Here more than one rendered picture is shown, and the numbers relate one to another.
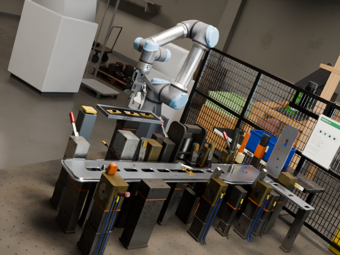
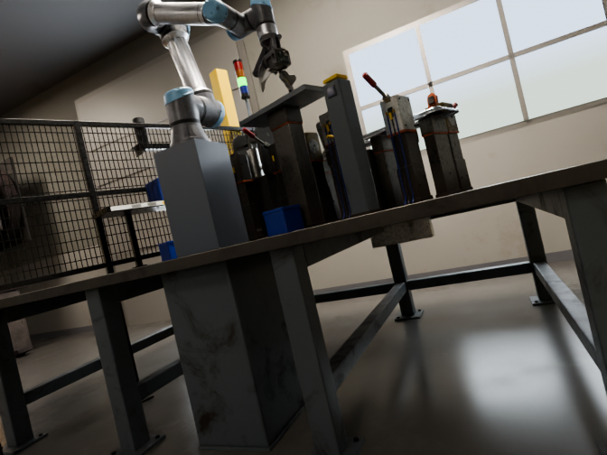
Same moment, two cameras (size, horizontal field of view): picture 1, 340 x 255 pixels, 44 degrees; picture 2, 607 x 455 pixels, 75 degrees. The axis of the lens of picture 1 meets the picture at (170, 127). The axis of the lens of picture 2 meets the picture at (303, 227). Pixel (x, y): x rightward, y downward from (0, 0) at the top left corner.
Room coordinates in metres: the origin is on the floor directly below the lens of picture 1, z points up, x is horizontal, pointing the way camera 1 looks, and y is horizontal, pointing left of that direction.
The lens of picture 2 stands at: (2.31, 1.70, 0.70)
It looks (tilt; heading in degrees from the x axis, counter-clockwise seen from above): 0 degrees down; 267
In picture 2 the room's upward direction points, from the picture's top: 13 degrees counter-clockwise
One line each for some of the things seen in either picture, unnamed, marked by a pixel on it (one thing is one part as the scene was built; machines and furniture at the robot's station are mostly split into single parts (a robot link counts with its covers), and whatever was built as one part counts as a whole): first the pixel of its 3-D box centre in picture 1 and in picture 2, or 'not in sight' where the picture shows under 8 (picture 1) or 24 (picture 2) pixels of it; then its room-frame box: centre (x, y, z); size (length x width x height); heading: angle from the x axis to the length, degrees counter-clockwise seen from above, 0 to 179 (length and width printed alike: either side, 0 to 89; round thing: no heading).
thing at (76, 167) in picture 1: (185, 172); (312, 162); (2.09, -0.16, 1.00); 1.38 x 0.22 x 0.02; 133
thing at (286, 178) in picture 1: (277, 199); not in sight; (2.52, -0.80, 0.88); 0.08 x 0.08 x 0.36; 43
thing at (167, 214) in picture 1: (166, 196); (328, 190); (2.06, -0.11, 0.84); 0.12 x 0.05 x 0.29; 43
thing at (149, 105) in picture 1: (151, 105); (188, 135); (2.58, 0.16, 1.15); 0.15 x 0.15 x 0.10
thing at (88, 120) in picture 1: (76, 150); (351, 149); (2.02, 0.41, 0.92); 0.08 x 0.08 x 0.44; 43
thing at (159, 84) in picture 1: (158, 89); (182, 106); (2.57, 0.15, 1.27); 0.13 x 0.12 x 0.14; 58
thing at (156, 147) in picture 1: (140, 172); (313, 180); (2.13, 0.06, 0.89); 0.12 x 0.08 x 0.38; 43
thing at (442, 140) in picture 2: (73, 199); (440, 156); (1.68, 0.29, 0.84); 0.12 x 0.05 x 0.29; 43
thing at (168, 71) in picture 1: (163, 88); not in sight; (5.80, 0.28, 0.62); 0.63 x 0.54 x 1.25; 151
